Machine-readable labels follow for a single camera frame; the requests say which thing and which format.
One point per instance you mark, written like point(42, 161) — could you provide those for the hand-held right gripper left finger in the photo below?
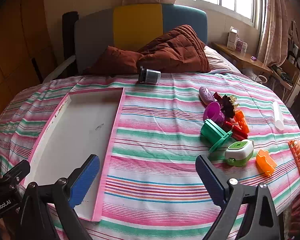
point(85, 180)

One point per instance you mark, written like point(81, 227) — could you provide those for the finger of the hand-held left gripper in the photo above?
point(17, 168)

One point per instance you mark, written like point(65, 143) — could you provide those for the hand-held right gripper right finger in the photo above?
point(210, 180)

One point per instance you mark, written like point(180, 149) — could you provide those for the green and white box toy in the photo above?
point(238, 152)

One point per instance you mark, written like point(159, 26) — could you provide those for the pink shallow tray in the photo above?
point(72, 135)

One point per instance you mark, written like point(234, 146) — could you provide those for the green flanged cup toy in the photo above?
point(212, 132)

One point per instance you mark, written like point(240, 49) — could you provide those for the red cylindrical bottle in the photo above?
point(237, 133)

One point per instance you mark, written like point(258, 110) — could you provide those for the orange mold toy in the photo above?
point(263, 162)

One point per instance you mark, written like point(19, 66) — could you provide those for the orange block toy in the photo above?
point(241, 121)

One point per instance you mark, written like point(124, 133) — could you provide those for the purple perforated toy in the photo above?
point(212, 111)

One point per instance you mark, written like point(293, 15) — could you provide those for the dark brown scalp massager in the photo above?
point(227, 105)

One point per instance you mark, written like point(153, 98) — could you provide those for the dark red square bottle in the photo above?
point(217, 96)

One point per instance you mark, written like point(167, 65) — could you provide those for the purple oval patterned case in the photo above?
point(206, 95)

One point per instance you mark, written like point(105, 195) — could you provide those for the orange grid piece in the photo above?
point(296, 155)

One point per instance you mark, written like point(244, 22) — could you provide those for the white plastic tube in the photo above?
point(277, 115)

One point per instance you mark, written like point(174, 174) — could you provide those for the black capped clear jar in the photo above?
point(151, 75)

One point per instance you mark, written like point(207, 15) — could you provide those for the striped bedsheet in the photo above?
point(165, 135)

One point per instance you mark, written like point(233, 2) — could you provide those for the white pillow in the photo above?
point(217, 60)

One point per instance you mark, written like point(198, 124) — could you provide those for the wooden wardrobe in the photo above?
point(17, 42)

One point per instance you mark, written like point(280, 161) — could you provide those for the wooden desk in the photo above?
point(247, 60)

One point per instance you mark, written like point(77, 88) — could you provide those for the brown quilted blanket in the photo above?
point(175, 52)

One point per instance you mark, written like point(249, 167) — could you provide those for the small purple box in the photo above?
point(241, 45)

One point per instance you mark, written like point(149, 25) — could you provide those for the tall white box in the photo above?
point(232, 38)

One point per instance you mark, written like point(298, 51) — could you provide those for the grey yellow blue headboard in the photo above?
point(137, 25)

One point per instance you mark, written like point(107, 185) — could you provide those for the beige floral curtain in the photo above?
point(272, 25)

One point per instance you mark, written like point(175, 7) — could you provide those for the white bed rail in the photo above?
point(62, 66)

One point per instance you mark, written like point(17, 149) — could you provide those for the black padded post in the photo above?
point(70, 40)

